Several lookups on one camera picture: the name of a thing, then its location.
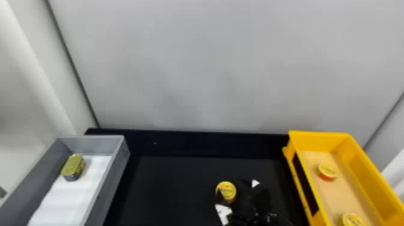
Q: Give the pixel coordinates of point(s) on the yellow can with orange side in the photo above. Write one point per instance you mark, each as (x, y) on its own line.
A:
(327, 172)

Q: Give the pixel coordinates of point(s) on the white foam liner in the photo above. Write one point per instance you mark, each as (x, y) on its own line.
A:
(72, 198)

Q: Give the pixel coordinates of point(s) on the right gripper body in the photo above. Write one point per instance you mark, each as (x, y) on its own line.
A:
(254, 208)

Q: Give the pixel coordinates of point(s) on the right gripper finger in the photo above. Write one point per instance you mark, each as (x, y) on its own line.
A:
(252, 185)
(223, 214)

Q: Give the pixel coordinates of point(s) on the grey box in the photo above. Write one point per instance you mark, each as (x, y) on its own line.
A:
(38, 176)

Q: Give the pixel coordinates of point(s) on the gold can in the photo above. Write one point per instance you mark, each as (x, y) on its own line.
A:
(73, 167)

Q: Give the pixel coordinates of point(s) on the yellow box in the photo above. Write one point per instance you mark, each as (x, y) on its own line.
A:
(372, 176)

